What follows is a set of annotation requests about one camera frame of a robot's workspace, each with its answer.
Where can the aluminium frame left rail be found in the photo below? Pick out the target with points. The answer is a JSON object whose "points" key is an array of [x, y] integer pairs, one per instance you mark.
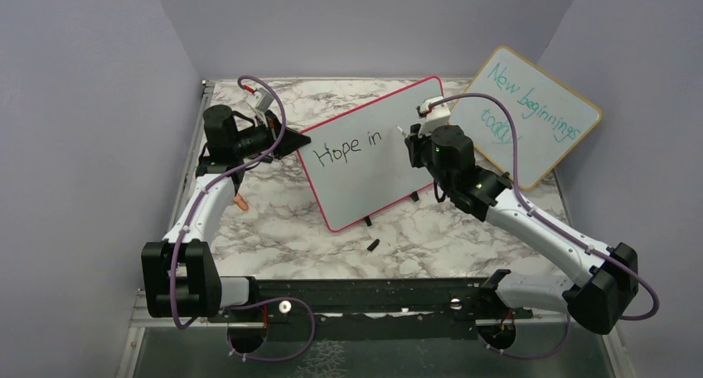
{"points": [[193, 148]]}

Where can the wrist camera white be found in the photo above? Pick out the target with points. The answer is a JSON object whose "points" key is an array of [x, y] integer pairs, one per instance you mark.
{"points": [[259, 100], [433, 113]]}

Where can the orange marker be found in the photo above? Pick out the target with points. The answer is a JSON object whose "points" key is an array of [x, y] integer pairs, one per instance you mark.
{"points": [[241, 202]]}

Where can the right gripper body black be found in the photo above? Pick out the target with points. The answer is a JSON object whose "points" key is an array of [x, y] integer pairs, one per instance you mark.
{"points": [[422, 152]]}

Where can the red framed whiteboard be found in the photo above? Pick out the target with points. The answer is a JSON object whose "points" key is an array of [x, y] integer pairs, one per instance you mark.
{"points": [[357, 163]]}

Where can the black marker cap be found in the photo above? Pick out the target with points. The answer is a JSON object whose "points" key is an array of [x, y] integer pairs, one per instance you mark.
{"points": [[373, 245]]}

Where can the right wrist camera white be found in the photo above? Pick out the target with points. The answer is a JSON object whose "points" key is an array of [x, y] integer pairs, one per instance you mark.
{"points": [[433, 113]]}

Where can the white whiteboard marker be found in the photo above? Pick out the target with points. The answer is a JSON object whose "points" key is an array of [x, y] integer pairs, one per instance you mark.
{"points": [[403, 133]]}

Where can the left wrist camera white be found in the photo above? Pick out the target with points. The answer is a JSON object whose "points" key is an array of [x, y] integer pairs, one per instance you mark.
{"points": [[259, 100]]}

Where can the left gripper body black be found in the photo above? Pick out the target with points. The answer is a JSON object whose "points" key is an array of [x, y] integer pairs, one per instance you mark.
{"points": [[254, 141]]}

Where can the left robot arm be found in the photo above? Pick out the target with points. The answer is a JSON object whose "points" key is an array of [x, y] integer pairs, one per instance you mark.
{"points": [[179, 272]]}

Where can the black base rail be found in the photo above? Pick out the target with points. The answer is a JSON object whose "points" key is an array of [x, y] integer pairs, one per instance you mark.
{"points": [[370, 309]]}

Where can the yellow framed whiteboard with writing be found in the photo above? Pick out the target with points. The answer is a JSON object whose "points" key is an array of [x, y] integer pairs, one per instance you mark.
{"points": [[520, 118]]}

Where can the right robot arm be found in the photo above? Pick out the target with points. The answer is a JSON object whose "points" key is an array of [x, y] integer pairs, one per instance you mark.
{"points": [[596, 284]]}

